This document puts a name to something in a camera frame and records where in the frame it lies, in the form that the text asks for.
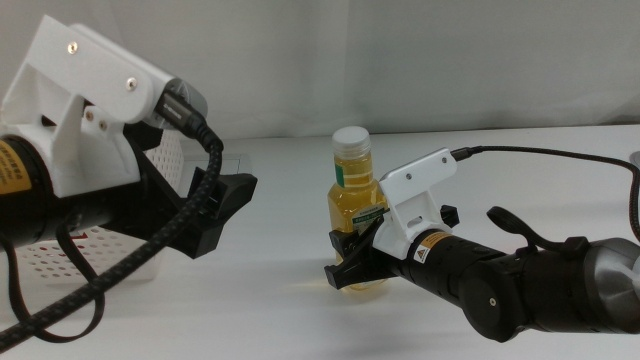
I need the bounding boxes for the yellow tea bottle white cap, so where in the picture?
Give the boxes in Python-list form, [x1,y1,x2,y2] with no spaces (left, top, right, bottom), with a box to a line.
[326,125,392,293]

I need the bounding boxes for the white perforated plastic basket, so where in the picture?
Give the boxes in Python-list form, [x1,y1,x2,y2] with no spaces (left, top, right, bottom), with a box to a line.
[13,128,187,287]

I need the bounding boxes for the white backdrop curtain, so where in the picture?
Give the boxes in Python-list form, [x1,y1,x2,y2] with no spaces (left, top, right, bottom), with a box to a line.
[0,0,640,141]

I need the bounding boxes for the silver rectangular table cable hatch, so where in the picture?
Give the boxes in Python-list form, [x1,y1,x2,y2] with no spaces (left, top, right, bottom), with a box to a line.
[180,152,252,201]

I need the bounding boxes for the black braided left camera cable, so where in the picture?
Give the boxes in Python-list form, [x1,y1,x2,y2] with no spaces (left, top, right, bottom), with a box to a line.
[0,91,225,352]

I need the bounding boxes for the black braided camera cable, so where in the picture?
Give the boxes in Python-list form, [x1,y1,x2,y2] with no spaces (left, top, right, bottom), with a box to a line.
[449,144,640,243]
[0,91,225,352]

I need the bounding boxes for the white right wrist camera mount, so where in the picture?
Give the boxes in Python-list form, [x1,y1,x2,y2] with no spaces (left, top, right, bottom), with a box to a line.
[372,147,459,262]

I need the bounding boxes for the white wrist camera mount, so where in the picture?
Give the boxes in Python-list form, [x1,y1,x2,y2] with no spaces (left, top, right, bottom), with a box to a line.
[372,147,459,262]
[0,13,177,200]

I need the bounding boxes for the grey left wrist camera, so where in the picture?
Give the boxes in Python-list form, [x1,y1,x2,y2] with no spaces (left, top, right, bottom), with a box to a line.
[149,77,209,132]

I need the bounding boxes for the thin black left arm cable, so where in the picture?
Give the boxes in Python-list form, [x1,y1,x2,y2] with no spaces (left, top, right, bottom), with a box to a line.
[0,218,107,345]

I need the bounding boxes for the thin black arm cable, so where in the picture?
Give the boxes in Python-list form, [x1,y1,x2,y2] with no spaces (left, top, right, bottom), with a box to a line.
[486,205,592,257]
[0,218,107,345]

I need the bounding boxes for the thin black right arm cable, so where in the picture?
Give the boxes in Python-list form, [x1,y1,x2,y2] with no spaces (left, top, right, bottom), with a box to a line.
[486,205,592,257]

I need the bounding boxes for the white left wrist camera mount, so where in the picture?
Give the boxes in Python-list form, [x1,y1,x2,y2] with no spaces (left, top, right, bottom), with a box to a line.
[0,13,177,200]

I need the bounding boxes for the black braided right camera cable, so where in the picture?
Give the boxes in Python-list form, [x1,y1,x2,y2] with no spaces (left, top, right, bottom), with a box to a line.
[449,144,640,243]

